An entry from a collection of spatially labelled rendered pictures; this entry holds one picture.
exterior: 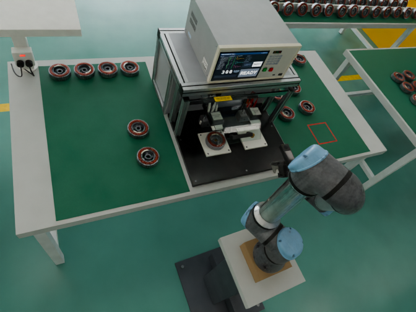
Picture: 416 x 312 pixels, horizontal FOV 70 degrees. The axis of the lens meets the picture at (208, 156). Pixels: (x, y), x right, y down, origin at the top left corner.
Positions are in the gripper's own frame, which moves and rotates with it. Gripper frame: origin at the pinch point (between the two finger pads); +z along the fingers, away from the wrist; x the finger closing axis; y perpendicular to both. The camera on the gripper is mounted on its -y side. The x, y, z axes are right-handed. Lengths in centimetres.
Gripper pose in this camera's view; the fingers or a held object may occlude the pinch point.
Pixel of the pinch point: (272, 162)
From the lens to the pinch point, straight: 163.6
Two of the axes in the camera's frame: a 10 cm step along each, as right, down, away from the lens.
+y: 1.5, 9.9, 0.2
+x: 9.1, -1.4, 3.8
